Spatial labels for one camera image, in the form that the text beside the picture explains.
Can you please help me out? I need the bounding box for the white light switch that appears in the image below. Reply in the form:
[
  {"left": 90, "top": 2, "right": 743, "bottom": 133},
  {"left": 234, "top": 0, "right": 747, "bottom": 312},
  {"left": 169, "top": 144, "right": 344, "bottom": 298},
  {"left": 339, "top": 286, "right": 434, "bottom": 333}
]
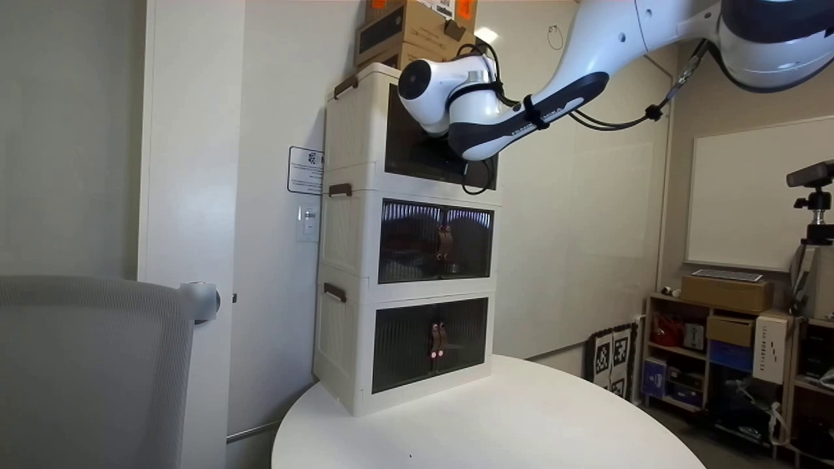
[{"left": 294, "top": 204, "right": 320, "bottom": 243}]

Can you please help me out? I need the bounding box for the black tripod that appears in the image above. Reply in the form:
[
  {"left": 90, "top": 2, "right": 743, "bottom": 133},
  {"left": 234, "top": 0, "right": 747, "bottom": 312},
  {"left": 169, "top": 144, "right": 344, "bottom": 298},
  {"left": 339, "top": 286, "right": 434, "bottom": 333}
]
[{"left": 787, "top": 187, "right": 834, "bottom": 318}]

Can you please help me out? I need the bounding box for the blue storage bin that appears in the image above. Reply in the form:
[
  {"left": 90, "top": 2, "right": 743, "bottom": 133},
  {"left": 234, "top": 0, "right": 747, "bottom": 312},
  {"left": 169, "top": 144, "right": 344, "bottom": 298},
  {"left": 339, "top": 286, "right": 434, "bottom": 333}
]
[{"left": 707, "top": 338, "right": 756, "bottom": 378}]

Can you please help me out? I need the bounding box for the red object on shelf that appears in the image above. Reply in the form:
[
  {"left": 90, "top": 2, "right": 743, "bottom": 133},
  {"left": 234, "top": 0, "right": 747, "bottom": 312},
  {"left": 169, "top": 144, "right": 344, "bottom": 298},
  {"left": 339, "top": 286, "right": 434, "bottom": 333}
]
[{"left": 653, "top": 312, "right": 687, "bottom": 350}]

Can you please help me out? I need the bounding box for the white stacked storage cabinet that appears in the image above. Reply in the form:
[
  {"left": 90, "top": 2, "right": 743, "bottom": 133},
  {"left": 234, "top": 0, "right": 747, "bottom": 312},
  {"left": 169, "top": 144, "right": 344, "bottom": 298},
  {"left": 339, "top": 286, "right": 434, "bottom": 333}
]
[{"left": 310, "top": 59, "right": 511, "bottom": 417}]

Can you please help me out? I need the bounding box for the white wall sign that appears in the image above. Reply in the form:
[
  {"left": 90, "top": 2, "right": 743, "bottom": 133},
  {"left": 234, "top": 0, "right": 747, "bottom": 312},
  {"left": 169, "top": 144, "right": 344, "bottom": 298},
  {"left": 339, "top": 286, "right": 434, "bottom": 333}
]
[{"left": 284, "top": 144, "right": 327, "bottom": 196}]

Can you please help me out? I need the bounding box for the small blue box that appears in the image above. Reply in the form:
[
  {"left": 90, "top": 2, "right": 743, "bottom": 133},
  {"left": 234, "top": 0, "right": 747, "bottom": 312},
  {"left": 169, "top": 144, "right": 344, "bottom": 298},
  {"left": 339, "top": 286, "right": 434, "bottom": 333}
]
[{"left": 641, "top": 357, "right": 670, "bottom": 400}]

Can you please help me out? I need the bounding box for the white whiteboard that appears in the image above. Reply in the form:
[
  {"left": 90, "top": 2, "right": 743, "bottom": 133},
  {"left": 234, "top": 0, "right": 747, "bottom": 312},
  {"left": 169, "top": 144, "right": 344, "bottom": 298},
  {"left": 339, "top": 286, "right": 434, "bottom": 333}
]
[{"left": 687, "top": 111, "right": 834, "bottom": 274}]

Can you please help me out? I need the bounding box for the gray mesh office chair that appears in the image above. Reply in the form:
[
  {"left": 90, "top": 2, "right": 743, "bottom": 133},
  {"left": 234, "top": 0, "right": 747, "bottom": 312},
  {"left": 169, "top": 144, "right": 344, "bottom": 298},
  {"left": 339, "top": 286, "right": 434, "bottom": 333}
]
[{"left": 0, "top": 274, "right": 195, "bottom": 469}]

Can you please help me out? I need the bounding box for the brown cardboard box with labels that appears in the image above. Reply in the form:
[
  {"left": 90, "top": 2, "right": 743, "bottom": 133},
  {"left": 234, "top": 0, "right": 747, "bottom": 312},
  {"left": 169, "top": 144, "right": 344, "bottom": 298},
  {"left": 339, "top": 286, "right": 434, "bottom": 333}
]
[{"left": 352, "top": 0, "right": 490, "bottom": 75}]

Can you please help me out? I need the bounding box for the black white calibration board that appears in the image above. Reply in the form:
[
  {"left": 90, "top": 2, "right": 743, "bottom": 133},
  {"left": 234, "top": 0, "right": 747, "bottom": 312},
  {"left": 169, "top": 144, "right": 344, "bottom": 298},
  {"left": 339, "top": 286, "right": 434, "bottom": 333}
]
[{"left": 589, "top": 320, "right": 641, "bottom": 400}]

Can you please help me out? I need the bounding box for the silver door handle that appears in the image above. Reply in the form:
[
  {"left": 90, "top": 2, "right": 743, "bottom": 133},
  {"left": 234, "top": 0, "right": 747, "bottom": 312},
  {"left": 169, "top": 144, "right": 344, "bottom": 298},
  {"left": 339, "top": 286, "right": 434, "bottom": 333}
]
[{"left": 180, "top": 279, "right": 221, "bottom": 329}]

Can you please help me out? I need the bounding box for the white room door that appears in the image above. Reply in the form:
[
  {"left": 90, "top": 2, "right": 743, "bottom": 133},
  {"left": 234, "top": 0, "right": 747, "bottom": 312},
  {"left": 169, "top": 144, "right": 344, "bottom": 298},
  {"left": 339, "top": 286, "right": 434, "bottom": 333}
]
[{"left": 133, "top": 0, "right": 249, "bottom": 469}]

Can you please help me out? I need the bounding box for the wooden shelf unit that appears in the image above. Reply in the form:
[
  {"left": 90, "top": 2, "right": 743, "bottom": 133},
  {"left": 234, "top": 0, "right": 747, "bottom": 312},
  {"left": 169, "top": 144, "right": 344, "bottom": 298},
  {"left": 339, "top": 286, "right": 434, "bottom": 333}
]
[{"left": 638, "top": 292, "right": 797, "bottom": 440}]

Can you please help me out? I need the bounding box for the small brown cardboard box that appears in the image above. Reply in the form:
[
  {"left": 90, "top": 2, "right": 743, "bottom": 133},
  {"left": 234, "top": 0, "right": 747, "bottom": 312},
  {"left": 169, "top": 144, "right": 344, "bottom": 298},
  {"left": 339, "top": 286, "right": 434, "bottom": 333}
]
[{"left": 707, "top": 311, "right": 756, "bottom": 350}]

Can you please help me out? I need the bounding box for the tinted cabinet door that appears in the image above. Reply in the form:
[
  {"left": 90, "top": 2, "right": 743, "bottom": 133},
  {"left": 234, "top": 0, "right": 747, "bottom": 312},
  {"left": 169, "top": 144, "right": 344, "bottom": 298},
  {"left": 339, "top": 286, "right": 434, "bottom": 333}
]
[
  {"left": 452, "top": 150, "right": 504, "bottom": 193},
  {"left": 443, "top": 205, "right": 495, "bottom": 281},
  {"left": 378, "top": 197, "right": 449, "bottom": 286},
  {"left": 436, "top": 298, "right": 490, "bottom": 376},
  {"left": 383, "top": 83, "right": 457, "bottom": 182},
  {"left": 374, "top": 308, "right": 440, "bottom": 395}
]

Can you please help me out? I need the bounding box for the large flat cardboard box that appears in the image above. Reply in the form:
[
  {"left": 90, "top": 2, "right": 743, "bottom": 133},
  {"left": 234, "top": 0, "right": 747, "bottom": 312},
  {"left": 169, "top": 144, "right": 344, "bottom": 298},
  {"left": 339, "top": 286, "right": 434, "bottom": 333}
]
[{"left": 679, "top": 269, "right": 774, "bottom": 316}]

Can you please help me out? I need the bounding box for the black camera on tripod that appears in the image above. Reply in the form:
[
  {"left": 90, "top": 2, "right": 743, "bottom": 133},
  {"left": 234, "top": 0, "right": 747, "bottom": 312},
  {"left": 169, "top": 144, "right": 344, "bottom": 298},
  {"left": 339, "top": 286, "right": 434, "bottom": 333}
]
[{"left": 786, "top": 158, "right": 834, "bottom": 193}]

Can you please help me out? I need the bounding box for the dark shelf unit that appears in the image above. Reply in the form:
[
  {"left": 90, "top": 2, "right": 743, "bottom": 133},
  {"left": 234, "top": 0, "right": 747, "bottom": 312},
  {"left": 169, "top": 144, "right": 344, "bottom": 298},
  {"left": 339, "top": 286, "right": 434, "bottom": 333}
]
[{"left": 786, "top": 316, "right": 834, "bottom": 466}]

